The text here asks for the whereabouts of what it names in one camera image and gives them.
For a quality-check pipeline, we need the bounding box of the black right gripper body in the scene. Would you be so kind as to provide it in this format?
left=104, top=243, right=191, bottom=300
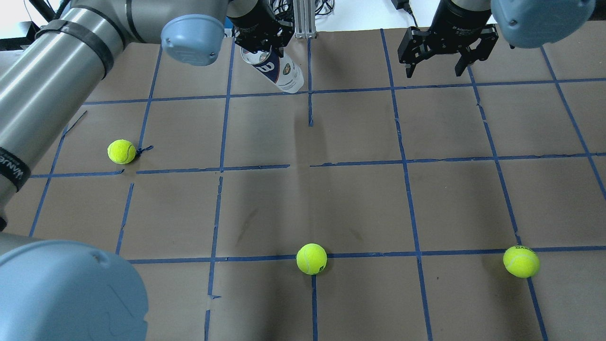
left=426, top=0, right=491, bottom=56

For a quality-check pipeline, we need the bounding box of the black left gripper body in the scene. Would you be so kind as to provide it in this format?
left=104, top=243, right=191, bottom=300
left=226, top=0, right=294, bottom=52

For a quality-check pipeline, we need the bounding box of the white blue tennis ball can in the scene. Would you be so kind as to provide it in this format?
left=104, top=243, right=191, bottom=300
left=241, top=47, right=304, bottom=94

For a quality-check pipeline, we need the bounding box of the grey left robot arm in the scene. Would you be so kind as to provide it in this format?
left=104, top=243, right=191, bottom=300
left=1, top=0, right=294, bottom=341

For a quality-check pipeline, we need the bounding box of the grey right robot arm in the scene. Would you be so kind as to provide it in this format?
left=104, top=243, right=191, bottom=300
left=397, top=0, right=601, bottom=78

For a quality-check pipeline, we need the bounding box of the tennis ball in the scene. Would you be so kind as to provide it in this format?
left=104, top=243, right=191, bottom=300
left=295, top=242, right=328, bottom=276
left=502, top=245, right=541, bottom=278
left=107, top=139, right=137, bottom=164

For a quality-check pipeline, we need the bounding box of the tennis ball bottom centre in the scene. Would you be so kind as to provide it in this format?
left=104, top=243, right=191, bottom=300
left=295, top=242, right=328, bottom=276

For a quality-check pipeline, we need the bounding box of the black power adapter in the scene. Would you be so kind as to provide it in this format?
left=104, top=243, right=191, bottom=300
left=391, top=0, right=419, bottom=27

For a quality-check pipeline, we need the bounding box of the black cable bundle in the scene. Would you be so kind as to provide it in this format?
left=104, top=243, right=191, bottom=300
left=270, top=0, right=337, bottom=22

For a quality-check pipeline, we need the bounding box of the aluminium extrusion post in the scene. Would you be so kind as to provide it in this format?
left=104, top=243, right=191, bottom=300
left=292, top=0, right=317, bottom=39

